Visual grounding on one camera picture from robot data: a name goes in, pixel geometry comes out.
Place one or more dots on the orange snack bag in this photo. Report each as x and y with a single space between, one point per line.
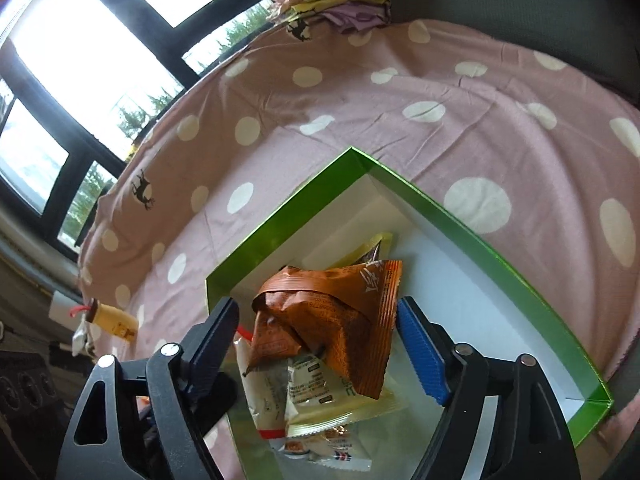
325 310

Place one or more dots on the white and blue snack bag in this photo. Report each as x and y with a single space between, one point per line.
330 452

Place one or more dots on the pink polka dot bedsheet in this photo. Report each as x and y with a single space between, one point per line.
375 110

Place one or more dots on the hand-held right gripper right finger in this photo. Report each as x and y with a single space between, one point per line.
420 355

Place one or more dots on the black device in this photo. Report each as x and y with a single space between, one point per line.
25 390

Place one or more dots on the white plastic bag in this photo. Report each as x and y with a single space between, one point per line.
82 340

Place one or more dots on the pale yellow snack bag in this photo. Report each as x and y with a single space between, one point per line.
325 400

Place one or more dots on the green cardboard box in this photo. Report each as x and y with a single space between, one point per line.
450 220

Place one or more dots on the yellow bear bottle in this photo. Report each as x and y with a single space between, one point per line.
112 322

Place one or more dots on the stack of folded cloths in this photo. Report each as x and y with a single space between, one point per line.
340 5

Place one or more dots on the gold snack bag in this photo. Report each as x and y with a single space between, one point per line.
377 247

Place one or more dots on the white bag with red strip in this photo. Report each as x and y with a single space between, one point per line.
260 395

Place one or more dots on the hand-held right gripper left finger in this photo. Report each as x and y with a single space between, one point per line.
215 345

